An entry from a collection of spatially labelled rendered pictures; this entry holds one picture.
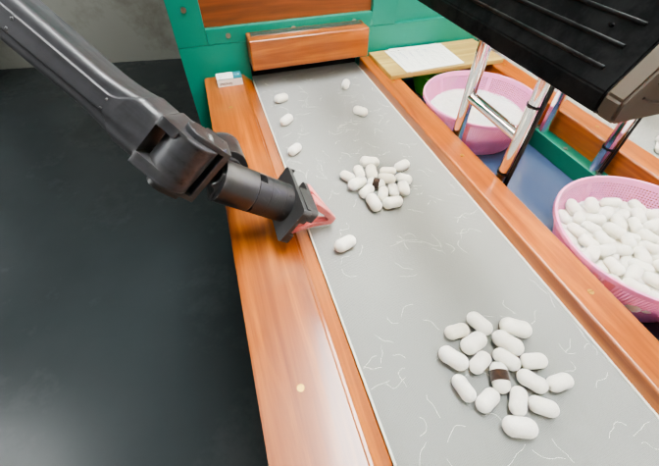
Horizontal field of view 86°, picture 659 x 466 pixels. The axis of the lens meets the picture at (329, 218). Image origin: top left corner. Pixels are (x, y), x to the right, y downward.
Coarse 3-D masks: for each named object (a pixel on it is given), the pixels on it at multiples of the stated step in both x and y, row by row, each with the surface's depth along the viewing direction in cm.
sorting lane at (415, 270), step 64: (320, 128) 78; (384, 128) 78; (320, 192) 64; (448, 192) 64; (320, 256) 54; (384, 256) 54; (448, 256) 54; (512, 256) 54; (384, 320) 47; (448, 320) 47; (576, 320) 47; (384, 384) 42; (448, 384) 42; (512, 384) 42; (576, 384) 42; (448, 448) 37; (512, 448) 37; (576, 448) 37; (640, 448) 37
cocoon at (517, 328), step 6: (504, 318) 45; (510, 318) 45; (504, 324) 45; (510, 324) 44; (516, 324) 44; (522, 324) 44; (528, 324) 44; (504, 330) 45; (510, 330) 44; (516, 330) 44; (522, 330) 44; (528, 330) 44; (516, 336) 45; (522, 336) 44; (528, 336) 44
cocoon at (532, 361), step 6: (522, 354) 43; (528, 354) 42; (534, 354) 42; (540, 354) 42; (522, 360) 42; (528, 360) 42; (534, 360) 42; (540, 360) 42; (546, 360) 42; (522, 366) 42; (528, 366) 42; (534, 366) 42; (540, 366) 42
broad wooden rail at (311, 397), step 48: (240, 96) 83; (240, 144) 70; (240, 240) 53; (240, 288) 48; (288, 288) 48; (288, 336) 43; (336, 336) 44; (288, 384) 39; (336, 384) 39; (288, 432) 36; (336, 432) 36
